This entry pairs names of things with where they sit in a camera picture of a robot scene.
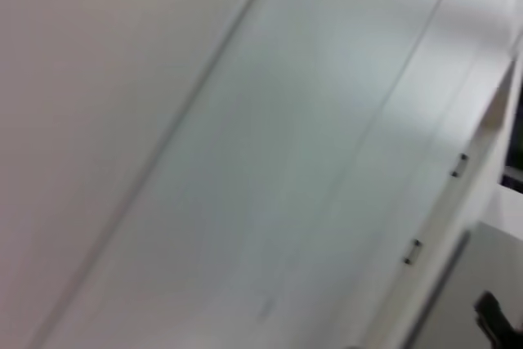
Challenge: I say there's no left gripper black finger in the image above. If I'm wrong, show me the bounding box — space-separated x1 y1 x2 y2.
473 291 518 349

